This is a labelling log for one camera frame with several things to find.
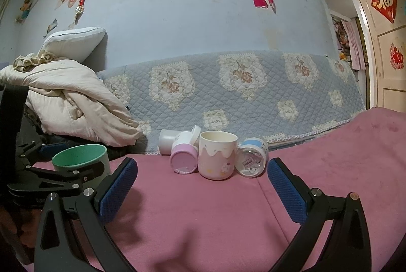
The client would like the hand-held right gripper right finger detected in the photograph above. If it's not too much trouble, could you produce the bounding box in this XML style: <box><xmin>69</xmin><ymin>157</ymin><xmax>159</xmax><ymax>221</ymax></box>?
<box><xmin>267</xmin><ymin>157</ymin><xmax>372</xmax><ymax>272</ymax></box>

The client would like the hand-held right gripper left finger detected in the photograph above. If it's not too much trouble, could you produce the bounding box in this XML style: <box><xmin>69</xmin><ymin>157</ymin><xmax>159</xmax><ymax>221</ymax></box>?
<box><xmin>33</xmin><ymin>157</ymin><xmax>138</xmax><ymax>272</ymax></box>

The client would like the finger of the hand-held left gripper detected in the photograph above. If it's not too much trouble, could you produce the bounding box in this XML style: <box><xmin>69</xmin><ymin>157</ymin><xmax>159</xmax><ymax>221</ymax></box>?
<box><xmin>7</xmin><ymin>161</ymin><xmax>107</xmax><ymax>198</ymax></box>
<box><xmin>16</xmin><ymin>142</ymin><xmax>64</xmax><ymax>172</ymax></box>

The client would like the green cup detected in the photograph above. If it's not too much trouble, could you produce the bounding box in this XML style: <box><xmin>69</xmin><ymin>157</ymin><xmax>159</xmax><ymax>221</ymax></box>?
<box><xmin>52</xmin><ymin>144</ymin><xmax>111</xmax><ymax>188</ymax></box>

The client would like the blue-bottomed white cup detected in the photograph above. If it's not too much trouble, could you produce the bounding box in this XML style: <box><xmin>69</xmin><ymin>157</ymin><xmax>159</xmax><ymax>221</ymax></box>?
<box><xmin>235</xmin><ymin>137</ymin><xmax>269</xmax><ymax>178</ymax></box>

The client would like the plain white cup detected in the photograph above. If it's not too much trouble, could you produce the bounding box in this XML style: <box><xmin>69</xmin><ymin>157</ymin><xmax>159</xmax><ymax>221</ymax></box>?
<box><xmin>159</xmin><ymin>129</ymin><xmax>182</xmax><ymax>156</ymax></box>

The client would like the pink-bottomed white cup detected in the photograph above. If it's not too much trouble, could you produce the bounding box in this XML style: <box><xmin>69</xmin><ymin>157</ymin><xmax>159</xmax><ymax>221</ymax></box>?
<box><xmin>170</xmin><ymin>125</ymin><xmax>202</xmax><ymax>175</ymax></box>

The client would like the pink cup with drip pattern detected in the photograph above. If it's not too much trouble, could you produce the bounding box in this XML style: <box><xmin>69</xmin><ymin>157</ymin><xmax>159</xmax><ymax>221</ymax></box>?
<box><xmin>198</xmin><ymin>130</ymin><xmax>238</xmax><ymax>180</ymax></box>

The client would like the dark cloth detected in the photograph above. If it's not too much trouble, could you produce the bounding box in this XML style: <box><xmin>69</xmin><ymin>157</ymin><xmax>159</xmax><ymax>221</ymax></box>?
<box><xmin>40</xmin><ymin>132</ymin><xmax>110</xmax><ymax>152</ymax></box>

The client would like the beige duvet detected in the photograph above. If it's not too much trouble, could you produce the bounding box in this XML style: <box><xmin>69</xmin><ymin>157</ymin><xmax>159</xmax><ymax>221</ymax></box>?
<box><xmin>0</xmin><ymin>52</ymin><xmax>143</xmax><ymax>147</ymax></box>

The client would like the pink blanket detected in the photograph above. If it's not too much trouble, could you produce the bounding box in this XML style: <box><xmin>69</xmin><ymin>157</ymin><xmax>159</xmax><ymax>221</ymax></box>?
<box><xmin>19</xmin><ymin>107</ymin><xmax>406</xmax><ymax>272</ymax></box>

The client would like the white pillow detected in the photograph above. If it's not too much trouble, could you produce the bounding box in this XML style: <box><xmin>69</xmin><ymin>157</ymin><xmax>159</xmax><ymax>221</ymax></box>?
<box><xmin>41</xmin><ymin>26</ymin><xmax>107</xmax><ymax>65</ymax></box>

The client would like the grey floral quilted cover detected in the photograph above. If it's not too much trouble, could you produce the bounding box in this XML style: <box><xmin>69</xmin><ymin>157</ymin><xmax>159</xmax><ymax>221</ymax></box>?
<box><xmin>97</xmin><ymin>50</ymin><xmax>365</xmax><ymax>156</ymax></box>

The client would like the cream door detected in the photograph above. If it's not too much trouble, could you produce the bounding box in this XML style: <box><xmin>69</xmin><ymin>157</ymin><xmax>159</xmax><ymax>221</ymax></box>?
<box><xmin>344</xmin><ymin>0</ymin><xmax>406</xmax><ymax>115</ymax></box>

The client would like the pink hanging towel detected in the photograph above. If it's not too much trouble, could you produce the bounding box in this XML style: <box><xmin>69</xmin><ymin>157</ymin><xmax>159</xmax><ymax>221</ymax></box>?
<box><xmin>341</xmin><ymin>20</ymin><xmax>366</xmax><ymax>70</ymax></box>

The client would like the small red door sticker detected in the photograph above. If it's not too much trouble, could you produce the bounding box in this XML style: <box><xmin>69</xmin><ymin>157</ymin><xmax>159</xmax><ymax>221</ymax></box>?
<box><xmin>390</xmin><ymin>43</ymin><xmax>405</xmax><ymax>70</ymax></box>

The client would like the cartoon wall sticker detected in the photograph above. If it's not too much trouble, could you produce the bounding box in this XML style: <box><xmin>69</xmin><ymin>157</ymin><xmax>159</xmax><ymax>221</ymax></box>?
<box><xmin>16</xmin><ymin>0</ymin><xmax>32</xmax><ymax>24</ymax></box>

